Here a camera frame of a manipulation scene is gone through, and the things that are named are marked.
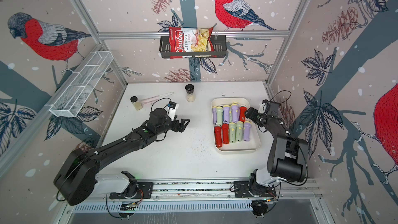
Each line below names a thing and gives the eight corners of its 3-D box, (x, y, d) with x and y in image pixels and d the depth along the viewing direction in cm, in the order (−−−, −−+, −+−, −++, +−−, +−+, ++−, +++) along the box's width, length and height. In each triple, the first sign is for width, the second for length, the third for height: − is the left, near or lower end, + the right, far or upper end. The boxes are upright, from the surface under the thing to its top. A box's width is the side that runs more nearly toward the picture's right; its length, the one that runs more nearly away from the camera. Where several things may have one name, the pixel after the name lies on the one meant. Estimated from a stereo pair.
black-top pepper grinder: (186, 101, 112) (184, 90, 102) (187, 95, 116) (185, 84, 106) (194, 101, 112) (194, 90, 102) (195, 95, 115) (194, 84, 106)
